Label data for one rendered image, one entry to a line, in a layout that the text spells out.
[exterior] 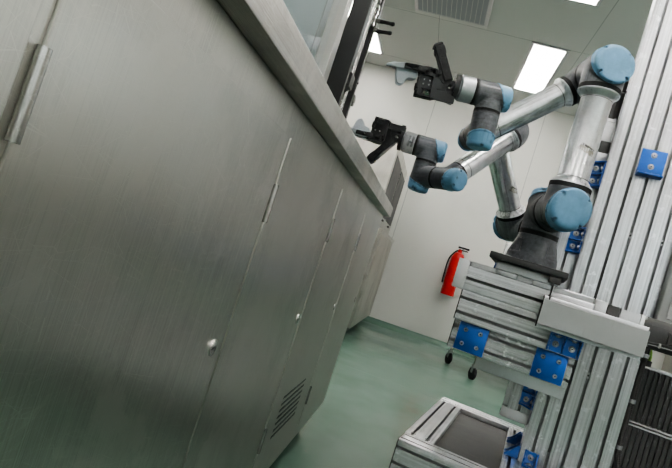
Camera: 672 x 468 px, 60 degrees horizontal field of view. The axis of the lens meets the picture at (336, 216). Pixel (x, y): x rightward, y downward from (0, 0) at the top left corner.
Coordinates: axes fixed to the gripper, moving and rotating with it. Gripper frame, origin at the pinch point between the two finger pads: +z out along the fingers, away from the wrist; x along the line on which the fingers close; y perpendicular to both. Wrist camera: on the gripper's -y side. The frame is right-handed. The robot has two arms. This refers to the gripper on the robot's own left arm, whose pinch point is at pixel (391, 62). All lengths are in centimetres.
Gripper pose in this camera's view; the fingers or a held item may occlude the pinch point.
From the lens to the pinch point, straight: 171.2
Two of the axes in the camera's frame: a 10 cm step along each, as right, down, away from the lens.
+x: 0.0, -0.9, 10.0
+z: -9.7, -2.4, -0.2
